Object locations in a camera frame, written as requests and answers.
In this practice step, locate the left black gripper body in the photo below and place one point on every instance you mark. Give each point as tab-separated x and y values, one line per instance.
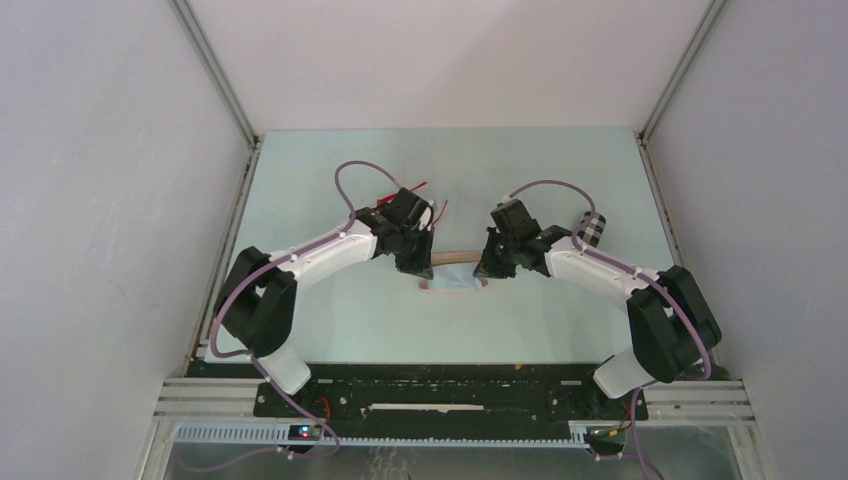
411	255

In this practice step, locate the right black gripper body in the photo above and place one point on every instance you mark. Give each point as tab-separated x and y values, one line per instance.
498	259

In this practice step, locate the pink glasses case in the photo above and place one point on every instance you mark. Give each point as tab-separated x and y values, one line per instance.
459	257

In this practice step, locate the blue cleaning cloth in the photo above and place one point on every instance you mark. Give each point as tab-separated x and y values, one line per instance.
454	278

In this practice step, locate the red frame sunglasses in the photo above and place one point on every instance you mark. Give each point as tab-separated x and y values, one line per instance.
438	212

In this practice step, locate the plaid brown glasses case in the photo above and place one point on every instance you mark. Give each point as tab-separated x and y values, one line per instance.
591	228

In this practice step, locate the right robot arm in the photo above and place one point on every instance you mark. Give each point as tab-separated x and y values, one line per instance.
671	327

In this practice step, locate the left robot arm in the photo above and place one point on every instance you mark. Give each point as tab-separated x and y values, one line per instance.
254	314

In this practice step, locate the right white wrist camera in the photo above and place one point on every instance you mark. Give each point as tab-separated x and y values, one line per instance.
514	223

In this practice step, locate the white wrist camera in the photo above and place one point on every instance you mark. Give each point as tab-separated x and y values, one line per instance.
514	223
408	210

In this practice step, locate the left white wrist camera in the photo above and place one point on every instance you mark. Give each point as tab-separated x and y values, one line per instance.
408	210

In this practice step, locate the right aluminium frame post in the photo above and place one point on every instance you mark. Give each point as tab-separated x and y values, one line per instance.
685	63

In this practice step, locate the aluminium frame post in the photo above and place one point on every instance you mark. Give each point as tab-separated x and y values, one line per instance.
685	63
189	20

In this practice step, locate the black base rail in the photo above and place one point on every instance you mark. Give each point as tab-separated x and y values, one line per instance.
465	403

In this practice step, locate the left aluminium frame post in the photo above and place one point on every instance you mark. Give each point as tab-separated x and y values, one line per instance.
189	20

